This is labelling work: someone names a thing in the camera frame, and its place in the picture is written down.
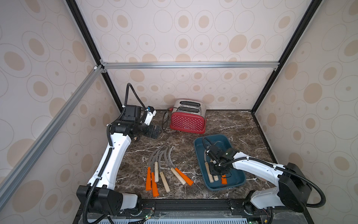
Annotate aluminium frame rail left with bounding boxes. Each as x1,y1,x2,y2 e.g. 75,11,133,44
1,65,104,210

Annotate black toaster power cable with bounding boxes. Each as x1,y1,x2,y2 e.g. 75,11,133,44
161,106,174,133

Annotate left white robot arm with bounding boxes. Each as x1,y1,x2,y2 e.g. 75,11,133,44
76,83,160,224

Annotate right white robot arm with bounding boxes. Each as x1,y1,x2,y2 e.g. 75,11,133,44
204,145,326,215

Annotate orange handle sickle small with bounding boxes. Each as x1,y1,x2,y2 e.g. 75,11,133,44
221,175,227,185

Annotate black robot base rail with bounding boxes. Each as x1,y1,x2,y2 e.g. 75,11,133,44
72,198,314,224

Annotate teal plastic storage box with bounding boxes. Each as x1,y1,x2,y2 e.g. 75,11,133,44
194,134,246,191

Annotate red dotted toaster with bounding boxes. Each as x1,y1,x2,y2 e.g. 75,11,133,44
170,99,207,134

